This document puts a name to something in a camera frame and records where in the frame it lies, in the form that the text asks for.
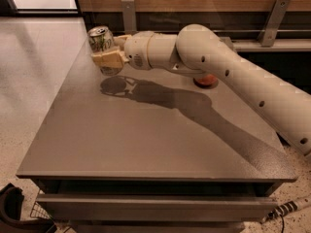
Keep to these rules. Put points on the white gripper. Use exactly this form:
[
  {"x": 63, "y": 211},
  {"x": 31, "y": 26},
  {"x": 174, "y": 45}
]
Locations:
[{"x": 137, "y": 51}]

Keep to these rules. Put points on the silver 7up soda can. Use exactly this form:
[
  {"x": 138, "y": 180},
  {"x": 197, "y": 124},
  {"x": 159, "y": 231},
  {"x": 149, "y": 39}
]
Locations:
[{"x": 100, "y": 39}]

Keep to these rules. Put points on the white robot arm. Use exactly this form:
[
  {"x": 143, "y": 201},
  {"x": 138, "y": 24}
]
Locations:
[{"x": 196, "y": 52}]

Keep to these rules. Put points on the red apple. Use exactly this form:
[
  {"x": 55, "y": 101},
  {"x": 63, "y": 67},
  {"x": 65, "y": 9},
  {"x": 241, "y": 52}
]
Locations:
[{"x": 206, "y": 81}]

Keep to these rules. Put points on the grey drawer front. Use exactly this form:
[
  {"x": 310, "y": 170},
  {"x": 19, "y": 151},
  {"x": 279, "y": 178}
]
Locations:
[{"x": 155, "y": 208}]

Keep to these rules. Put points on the black curved base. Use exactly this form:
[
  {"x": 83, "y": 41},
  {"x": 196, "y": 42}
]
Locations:
[{"x": 11, "y": 199}]

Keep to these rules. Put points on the left metal bracket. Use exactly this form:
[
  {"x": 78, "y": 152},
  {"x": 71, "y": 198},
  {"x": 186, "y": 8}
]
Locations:
[{"x": 129, "y": 16}]

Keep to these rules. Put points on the metal bracket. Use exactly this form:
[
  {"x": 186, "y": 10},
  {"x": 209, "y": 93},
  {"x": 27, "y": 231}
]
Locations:
[
  {"x": 129, "y": 16},
  {"x": 267, "y": 35}
]

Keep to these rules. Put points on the right metal bracket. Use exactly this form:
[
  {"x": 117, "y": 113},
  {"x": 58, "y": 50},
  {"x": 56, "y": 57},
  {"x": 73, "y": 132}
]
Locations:
[{"x": 267, "y": 35}]

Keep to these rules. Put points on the wire basket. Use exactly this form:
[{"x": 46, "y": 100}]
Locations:
[{"x": 38, "y": 212}]

